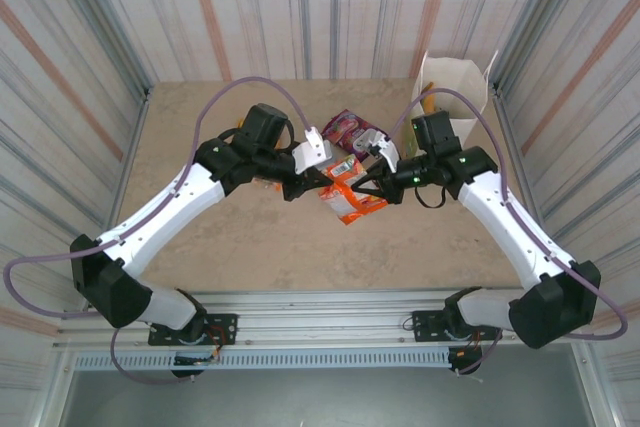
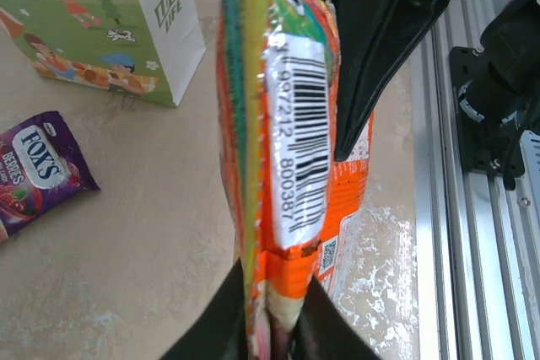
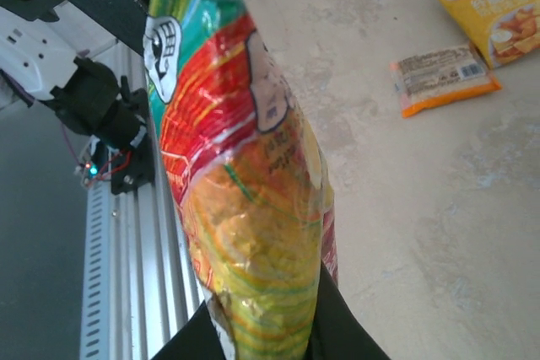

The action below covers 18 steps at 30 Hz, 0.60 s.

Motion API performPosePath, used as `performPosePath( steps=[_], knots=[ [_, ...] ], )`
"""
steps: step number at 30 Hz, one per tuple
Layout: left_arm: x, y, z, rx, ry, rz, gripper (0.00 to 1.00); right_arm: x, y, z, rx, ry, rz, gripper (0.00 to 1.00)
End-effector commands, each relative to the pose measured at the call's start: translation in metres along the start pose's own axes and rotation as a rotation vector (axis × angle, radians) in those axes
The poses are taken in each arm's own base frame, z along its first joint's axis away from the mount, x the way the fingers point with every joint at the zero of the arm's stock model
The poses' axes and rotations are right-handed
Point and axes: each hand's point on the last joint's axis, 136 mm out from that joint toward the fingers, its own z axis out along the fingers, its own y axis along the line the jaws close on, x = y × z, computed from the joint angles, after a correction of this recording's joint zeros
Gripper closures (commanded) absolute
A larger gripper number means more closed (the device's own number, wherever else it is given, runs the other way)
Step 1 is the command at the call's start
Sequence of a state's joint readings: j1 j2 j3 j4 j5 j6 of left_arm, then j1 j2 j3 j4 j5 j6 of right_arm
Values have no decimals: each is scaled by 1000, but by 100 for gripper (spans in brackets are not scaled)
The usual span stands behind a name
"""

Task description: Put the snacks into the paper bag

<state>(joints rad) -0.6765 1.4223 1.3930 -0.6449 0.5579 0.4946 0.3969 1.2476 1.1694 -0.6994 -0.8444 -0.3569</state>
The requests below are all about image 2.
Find purple Fox's berries candy bag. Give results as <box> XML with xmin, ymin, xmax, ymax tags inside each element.
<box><xmin>0</xmin><ymin>110</ymin><xmax>101</xmax><ymax>247</ymax></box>

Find aluminium rail frame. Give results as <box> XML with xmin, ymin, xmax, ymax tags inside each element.
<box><xmin>409</xmin><ymin>0</ymin><xmax>540</xmax><ymax>360</ymax></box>

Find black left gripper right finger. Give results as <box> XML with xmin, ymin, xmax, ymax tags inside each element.
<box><xmin>293</xmin><ymin>278</ymin><xmax>383</xmax><ymax>360</ymax></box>

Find slotted grey cable duct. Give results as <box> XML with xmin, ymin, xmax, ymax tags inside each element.
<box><xmin>517</xmin><ymin>130</ymin><xmax>540</xmax><ymax>218</ymax></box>

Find orange snack bag white label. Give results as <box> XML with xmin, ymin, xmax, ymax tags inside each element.
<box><xmin>214</xmin><ymin>0</ymin><xmax>376</xmax><ymax>360</ymax></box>

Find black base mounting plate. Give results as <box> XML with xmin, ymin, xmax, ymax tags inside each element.
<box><xmin>448</xmin><ymin>45</ymin><xmax>528</xmax><ymax>178</ymax></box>

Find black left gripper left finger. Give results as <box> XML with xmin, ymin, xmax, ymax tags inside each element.
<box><xmin>159</xmin><ymin>259</ymin><xmax>251</xmax><ymax>360</ymax></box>

